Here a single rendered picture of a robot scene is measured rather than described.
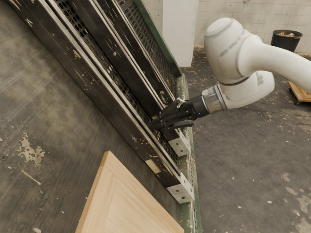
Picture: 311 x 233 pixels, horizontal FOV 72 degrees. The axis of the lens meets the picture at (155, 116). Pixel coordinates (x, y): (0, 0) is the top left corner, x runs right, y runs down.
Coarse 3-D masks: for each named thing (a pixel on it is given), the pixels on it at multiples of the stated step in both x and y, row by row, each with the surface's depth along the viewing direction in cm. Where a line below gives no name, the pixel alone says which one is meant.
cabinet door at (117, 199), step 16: (112, 160) 60; (96, 176) 54; (112, 176) 58; (128, 176) 64; (96, 192) 50; (112, 192) 55; (128, 192) 62; (144, 192) 69; (96, 208) 48; (112, 208) 53; (128, 208) 59; (144, 208) 66; (160, 208) 74; (80, 224) 44; (96, 224) 47; (112, 224) 51; (128, 224) 56; (144, 224) 63; (160, 224) 71; (176, 224) 80
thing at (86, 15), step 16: (80, 0) 74; (80, 16) 77; (96, 16) 77; (96, 32) 80; (112, 32) 82; (112, 48) 84; (128, 64) 87; (128, 80) 91; (144, 80) 93; (144, 96) 95; (176, 144) 111
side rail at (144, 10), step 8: (136, 0) 161; (144, 8) 163; (144, 16) 167; (144, 24) 170; (152, 24) 170; (152, 32) 173; (160, 32) 179; (160, 40) 177; (168, 48) 186; (168, 56) 184; (176, 64) 190; (176, 72) 192
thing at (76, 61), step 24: (24, 0) 50; (48, 0) 53; (48, 24) 53; (48, 48) 56; (72, 48) 56; (72, 72) 60; (96, 72) 60; (96, 96) 64; (120, 96) 68; (120, 120) 69; (144, 144) 74; (168, 168) 81; (192, 192) 92
